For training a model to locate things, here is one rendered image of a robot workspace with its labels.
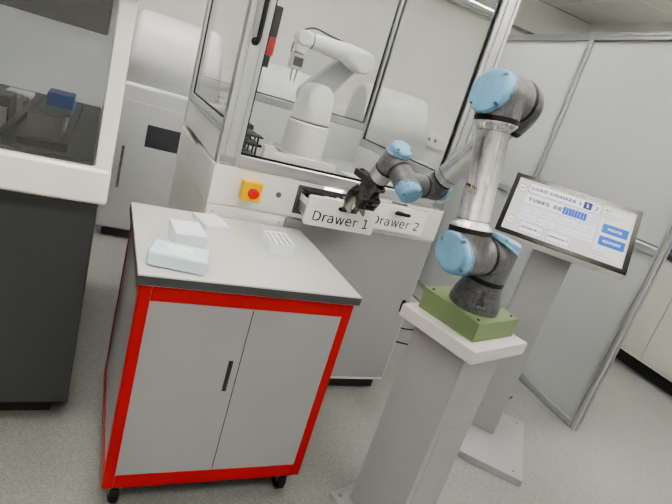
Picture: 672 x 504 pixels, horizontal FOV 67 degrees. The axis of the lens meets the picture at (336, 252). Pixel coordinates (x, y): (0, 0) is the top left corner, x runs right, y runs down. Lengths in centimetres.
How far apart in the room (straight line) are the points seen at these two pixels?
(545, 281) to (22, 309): 195
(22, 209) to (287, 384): 91
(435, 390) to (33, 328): 125
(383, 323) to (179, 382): 117
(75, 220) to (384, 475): 124
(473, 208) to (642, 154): 181
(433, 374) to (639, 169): 186
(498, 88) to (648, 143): 180
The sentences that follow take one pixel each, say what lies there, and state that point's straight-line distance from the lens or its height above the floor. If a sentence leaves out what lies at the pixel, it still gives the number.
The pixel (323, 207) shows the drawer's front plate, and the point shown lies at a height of 89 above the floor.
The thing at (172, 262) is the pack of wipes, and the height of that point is 78.
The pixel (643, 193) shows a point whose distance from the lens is 300.
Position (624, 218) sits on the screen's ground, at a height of 115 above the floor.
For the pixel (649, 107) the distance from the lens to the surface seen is 314.
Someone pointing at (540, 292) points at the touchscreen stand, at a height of 75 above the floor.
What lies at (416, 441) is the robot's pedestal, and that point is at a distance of 165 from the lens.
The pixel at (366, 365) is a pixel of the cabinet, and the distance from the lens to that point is 246.
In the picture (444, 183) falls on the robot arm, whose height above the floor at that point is 112.
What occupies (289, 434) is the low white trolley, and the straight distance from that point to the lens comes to 170.
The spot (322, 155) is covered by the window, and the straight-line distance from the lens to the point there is 196.
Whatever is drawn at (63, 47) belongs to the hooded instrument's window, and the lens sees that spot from 154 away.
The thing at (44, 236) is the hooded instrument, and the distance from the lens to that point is 171.
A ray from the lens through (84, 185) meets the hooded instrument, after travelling 158.
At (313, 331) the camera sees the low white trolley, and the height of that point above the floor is 63.
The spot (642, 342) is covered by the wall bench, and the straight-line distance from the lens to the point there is 444.
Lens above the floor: 128
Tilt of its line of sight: 17 degrees down
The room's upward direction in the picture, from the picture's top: 17 degrees clockwise
